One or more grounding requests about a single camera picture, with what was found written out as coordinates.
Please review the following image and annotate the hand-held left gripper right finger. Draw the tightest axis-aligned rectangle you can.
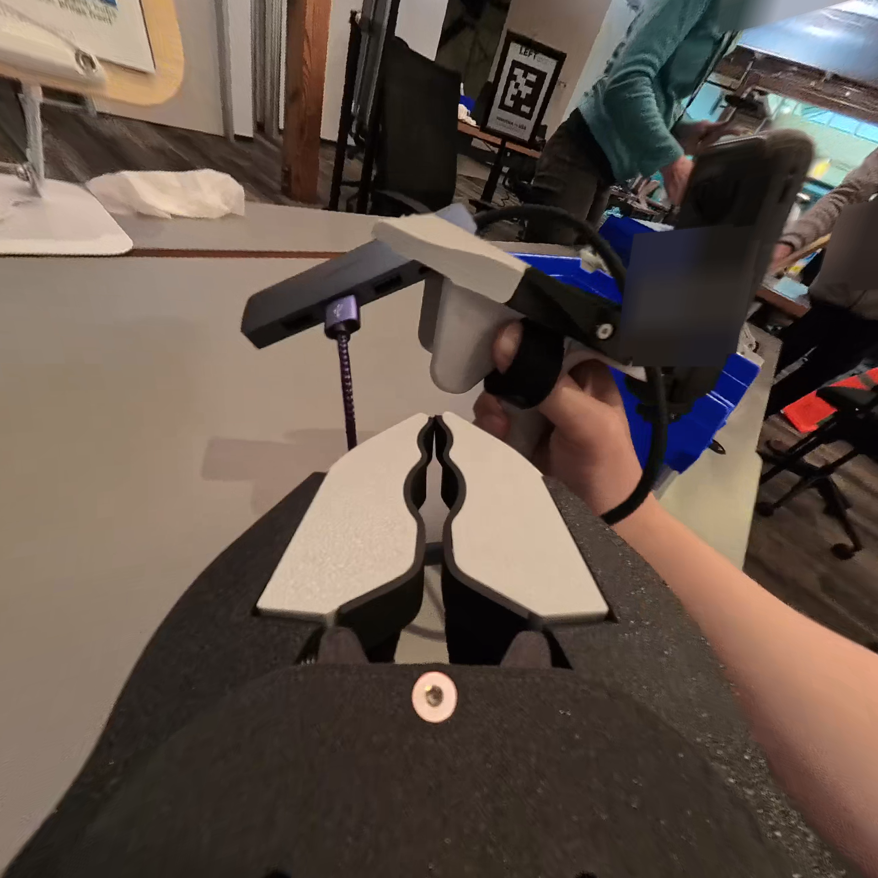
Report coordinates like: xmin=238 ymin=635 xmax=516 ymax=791
xmin=439 ymin=412 xmax=611 ymax=631

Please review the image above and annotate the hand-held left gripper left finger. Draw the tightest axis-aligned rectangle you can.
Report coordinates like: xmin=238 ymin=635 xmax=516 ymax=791
xmin=255 ymin=413 xmax=436 ymax=625

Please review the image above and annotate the purple braided usb cable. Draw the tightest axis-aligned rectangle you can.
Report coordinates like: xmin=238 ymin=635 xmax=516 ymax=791
xmin=322 ymin=294 xmax=363 ymax=452

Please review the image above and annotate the blue plastic bin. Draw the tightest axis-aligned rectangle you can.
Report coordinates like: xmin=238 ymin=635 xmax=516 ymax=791
xmin=511 ymin=216 xmax=762 ymax=476

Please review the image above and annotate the person's right forearm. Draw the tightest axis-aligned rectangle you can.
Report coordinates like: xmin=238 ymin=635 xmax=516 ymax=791
xmin=604 ymin=490 xmax=878 ymax=878

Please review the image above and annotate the person's right hand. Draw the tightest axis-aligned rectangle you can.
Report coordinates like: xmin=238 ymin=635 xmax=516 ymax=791
xmin=473 ymin=322 xmax=656 ymax=525

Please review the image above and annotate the black white tag sign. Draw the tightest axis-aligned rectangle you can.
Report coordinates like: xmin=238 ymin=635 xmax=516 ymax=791
xmin=480 ymin=30 xmax=567 ymax=145

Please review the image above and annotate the red orange cloth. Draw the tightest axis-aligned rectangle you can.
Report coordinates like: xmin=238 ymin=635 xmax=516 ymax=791
xmin=782 ymin=367 xmax=878 ymax=434

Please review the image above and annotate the crumpled white paper towel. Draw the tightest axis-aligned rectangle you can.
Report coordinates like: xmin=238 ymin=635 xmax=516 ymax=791
xmin=86 ymin=168 xmax=246 ymax=220

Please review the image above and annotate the printed instruction sheet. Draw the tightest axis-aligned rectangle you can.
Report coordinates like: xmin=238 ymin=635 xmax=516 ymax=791
xmin=0 ymin=0 xmax=157 ymax=73

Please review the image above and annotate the wooden document stand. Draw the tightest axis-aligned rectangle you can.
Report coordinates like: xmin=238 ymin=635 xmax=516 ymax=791
xmin=0 ymin=0 xmax=186 ymax=258

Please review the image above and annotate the wooden post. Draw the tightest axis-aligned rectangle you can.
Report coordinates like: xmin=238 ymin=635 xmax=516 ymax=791
xmin=283 ymin=0 xmax=333 ymax=204

